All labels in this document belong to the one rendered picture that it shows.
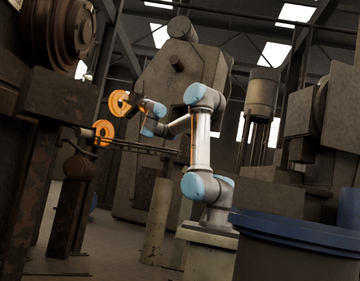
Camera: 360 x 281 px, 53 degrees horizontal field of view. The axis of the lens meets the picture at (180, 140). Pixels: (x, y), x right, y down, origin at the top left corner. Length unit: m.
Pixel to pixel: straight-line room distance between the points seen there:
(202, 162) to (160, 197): 0.71
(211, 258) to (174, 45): 3.50
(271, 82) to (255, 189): 7.27
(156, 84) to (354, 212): 2.69
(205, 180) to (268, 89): 9.20
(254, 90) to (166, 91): 6.35
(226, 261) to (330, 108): 3.39
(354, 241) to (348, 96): 4.24
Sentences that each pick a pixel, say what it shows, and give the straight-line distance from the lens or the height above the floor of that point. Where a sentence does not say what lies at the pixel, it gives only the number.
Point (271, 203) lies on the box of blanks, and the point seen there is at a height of 0.53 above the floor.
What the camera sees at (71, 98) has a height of 0.65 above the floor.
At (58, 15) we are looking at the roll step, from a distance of 1.75.
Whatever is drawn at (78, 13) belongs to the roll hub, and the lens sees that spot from 1.78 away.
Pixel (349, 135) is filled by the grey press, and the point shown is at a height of 1.54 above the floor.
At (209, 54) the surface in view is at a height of 2.17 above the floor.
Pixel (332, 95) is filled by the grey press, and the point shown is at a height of 1.97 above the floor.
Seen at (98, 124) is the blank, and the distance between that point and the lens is 2.17.
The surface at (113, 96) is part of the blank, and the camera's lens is 2.12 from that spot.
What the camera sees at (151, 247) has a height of 0.10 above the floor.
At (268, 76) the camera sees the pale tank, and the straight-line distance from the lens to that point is 10.75.
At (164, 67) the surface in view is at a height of 1.95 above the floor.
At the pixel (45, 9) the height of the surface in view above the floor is 1.09.
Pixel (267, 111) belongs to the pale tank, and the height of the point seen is 3.21.
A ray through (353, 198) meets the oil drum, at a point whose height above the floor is 0.76.
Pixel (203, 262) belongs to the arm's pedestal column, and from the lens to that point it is 1.60.
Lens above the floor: 0.43
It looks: 9 degrees up
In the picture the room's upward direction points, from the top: 11 degrees clockwise
